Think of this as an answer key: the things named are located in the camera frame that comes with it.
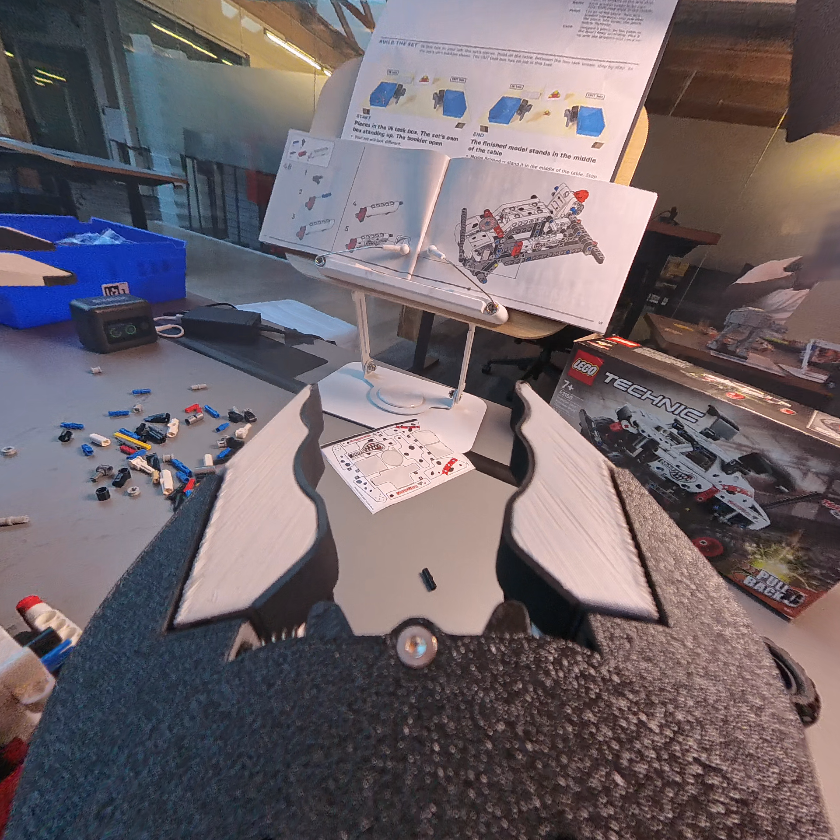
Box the clear plastic bags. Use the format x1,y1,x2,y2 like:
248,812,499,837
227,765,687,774
56,229,132,250

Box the blue plastic bin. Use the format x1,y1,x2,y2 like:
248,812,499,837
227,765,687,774
0,214,187,329

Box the background work table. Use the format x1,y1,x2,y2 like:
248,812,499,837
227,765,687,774
650,313,840,414

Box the sticker sheet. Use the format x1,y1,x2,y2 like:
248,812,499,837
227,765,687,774
321,419,476,514

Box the white black toy truck model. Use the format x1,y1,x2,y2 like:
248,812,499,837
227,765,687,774
0,595,82,788

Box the small black cube device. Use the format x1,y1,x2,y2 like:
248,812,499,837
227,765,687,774
70,296,158,353

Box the printed task sheet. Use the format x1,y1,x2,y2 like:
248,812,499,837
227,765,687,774
342,0,679,181

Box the black desk pad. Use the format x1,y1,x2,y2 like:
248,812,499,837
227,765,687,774
171,300,358,392

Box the grey desk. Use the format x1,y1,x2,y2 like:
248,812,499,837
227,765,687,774
0,237,840,840

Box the pile of small toy pieces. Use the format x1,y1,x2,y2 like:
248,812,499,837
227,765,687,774
53,381,259,506

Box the toy truck set box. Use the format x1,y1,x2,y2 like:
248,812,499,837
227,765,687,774
549,335,840,620

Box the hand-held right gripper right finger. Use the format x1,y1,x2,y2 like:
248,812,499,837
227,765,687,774
497,381,661,628

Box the black toy tyre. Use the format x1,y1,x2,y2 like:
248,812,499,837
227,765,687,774
766,637,823,729

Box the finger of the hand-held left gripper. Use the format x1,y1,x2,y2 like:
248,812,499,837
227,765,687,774
0,254,77,288
0,226,57,253

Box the black power adapter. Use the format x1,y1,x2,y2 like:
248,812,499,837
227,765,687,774
182,305,263,346

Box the wooden table with black legs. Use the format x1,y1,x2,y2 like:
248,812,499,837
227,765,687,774
0,136,187,231

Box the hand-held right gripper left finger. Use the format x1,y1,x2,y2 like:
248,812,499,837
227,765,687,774
174,384,340,631

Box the open building instruction booklet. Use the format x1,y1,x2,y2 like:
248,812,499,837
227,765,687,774
259,129,657,334

